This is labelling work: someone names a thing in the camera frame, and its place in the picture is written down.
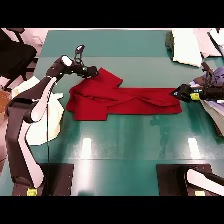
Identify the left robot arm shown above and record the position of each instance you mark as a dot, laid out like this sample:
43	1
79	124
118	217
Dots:
30	100

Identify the purple garment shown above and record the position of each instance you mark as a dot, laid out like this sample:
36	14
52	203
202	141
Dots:
218	76

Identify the red T-shirt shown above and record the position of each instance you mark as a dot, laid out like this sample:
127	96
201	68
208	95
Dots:
126	100

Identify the white garment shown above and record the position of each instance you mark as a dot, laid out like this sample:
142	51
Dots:
50	123
186	46

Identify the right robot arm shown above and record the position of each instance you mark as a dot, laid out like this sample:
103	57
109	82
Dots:
206	180

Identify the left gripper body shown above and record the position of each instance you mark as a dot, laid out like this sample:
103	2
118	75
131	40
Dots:
88	71

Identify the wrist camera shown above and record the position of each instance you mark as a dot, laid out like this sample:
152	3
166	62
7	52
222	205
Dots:
79	53
206	75

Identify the heap of clothes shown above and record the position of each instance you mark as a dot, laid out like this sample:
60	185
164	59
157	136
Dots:
215	115

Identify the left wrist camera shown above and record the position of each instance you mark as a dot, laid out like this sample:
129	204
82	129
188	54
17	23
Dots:
79	53

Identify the pale pink garment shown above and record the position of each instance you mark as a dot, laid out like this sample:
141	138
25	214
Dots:
206	41

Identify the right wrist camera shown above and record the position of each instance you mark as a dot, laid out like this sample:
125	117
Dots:
206	75

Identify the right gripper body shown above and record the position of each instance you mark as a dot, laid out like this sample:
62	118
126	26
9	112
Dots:
185	92

